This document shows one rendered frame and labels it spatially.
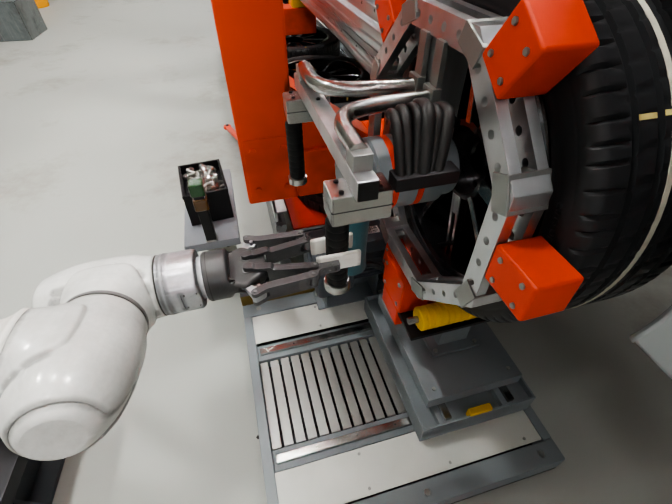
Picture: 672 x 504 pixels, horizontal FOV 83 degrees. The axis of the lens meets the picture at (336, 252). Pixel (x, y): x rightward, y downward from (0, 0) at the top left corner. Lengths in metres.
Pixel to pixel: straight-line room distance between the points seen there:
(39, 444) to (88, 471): 1.04
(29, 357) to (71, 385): 0.05
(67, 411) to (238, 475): 0.94
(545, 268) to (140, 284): 0.53
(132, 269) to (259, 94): 0.66
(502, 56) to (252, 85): 0.69
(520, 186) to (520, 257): 0.10
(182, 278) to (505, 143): 0.46
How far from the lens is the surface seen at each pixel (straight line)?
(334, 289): 0.64
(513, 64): 0.53
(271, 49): 1.07
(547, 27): 0.52
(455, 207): 0.87
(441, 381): 1.19
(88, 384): 0.43
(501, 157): 0.55
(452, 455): 1.27
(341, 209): 0.52
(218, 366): 1.50
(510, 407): 1.31
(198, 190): 1.13
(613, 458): 1.55
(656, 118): 0.63
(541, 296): 0.56
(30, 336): 0.47
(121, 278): 0.56
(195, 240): 1.27
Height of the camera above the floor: 1.24
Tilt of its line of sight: 43 degrees down
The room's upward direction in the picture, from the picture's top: straight up
